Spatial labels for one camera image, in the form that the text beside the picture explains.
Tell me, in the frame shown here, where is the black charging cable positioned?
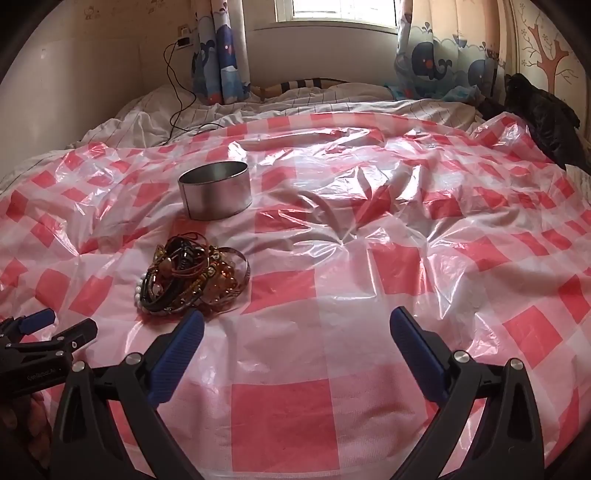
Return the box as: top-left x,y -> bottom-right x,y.
164,41 -> 218,139

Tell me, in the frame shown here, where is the tree wall sticker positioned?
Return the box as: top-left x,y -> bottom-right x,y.
526,23 -> 571,93

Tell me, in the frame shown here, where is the black jacket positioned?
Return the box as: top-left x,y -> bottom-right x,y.
478,73 -> 591,171

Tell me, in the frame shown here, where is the red checked plastic sheet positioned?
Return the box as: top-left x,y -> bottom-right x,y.
0,111 -> 591,480

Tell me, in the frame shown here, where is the window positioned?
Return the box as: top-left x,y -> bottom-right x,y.
274,0 -> 400,24

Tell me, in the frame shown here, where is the pile of mixed bracelets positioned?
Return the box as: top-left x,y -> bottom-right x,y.
134,234 -> 250,319

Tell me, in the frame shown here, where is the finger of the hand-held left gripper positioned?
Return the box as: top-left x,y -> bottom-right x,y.
0,308 -> 57,343
8,321 -> 99,359

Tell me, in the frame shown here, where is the striped pillow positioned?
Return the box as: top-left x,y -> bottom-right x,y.
256,78 -> 352,100

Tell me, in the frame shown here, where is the light blue cloth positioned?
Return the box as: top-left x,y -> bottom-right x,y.
383,83 -> 481,103

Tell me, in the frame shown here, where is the round metal tin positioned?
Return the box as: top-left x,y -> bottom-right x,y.
178,161 -> 253,221

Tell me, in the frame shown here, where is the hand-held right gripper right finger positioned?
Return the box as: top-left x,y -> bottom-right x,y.
389,307 -> 552,480

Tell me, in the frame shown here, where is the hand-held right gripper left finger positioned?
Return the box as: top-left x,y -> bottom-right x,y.
50,309 -> 206,480

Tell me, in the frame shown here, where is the person's left hand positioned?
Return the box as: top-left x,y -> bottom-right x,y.
0,392 -> 54,469

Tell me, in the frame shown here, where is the blue whale print curtain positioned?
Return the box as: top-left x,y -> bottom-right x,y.
392,0 -> 513,100
191,0 -> 252,104

